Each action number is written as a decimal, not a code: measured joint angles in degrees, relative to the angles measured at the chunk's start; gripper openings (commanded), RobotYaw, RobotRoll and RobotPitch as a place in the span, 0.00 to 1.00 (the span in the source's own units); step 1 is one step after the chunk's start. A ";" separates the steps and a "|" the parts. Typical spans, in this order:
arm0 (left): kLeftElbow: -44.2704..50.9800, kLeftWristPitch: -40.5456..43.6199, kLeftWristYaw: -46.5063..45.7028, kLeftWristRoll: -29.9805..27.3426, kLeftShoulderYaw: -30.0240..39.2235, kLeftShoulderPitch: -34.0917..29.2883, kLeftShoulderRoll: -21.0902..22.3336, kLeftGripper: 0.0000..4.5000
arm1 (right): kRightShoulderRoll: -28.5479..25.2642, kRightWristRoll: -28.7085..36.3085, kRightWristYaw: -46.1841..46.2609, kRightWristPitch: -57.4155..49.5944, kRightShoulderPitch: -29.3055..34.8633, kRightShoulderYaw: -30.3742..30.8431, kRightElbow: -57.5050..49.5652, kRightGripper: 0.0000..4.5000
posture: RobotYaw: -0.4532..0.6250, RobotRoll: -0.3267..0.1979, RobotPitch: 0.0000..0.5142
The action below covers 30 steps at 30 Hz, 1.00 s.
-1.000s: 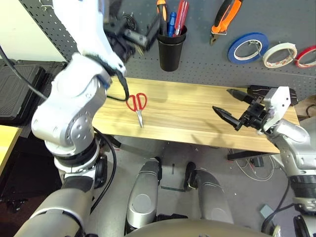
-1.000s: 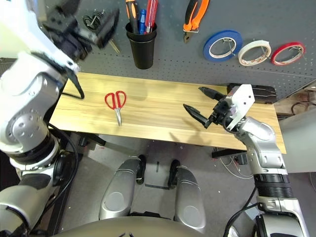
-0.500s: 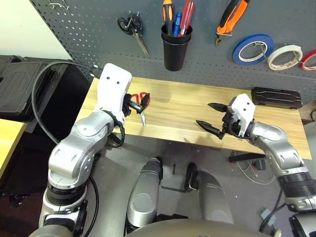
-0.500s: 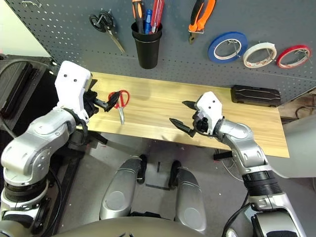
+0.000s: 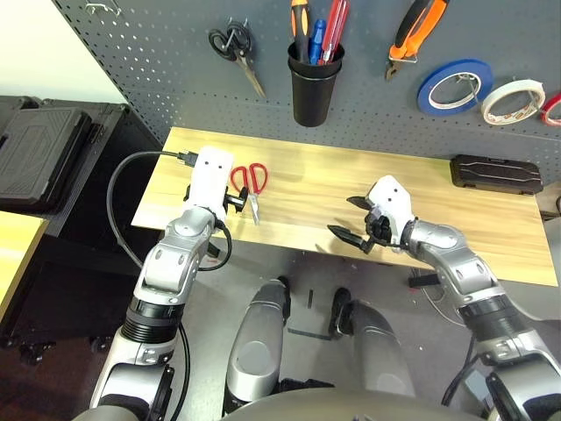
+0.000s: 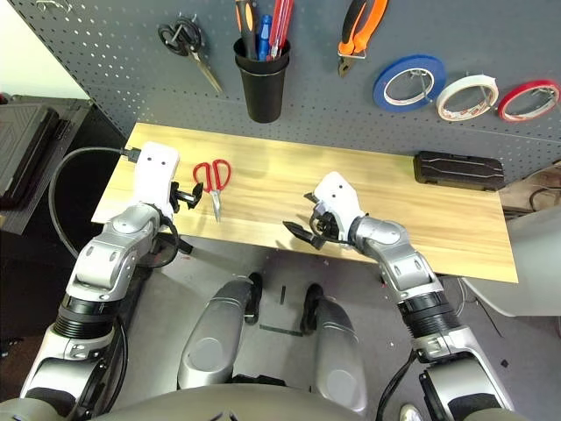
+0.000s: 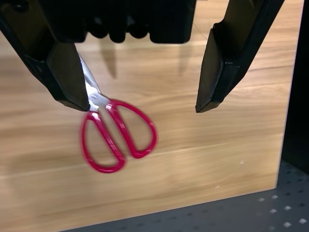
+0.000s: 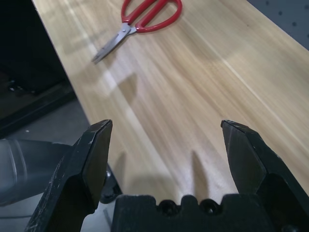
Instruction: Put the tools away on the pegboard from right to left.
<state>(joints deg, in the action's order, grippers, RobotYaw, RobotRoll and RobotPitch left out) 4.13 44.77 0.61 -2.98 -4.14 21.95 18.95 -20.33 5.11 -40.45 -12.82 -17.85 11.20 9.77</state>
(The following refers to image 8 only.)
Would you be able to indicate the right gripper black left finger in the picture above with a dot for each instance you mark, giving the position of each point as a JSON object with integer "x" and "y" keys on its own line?
{"x": 91, "y": 149}

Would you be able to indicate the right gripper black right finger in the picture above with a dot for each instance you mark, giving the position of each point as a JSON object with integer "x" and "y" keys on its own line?
{"x": 246, "y": 157}

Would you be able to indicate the grey metal pegboard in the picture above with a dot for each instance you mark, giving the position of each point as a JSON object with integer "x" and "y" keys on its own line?
{"x": 289, "y": 14}

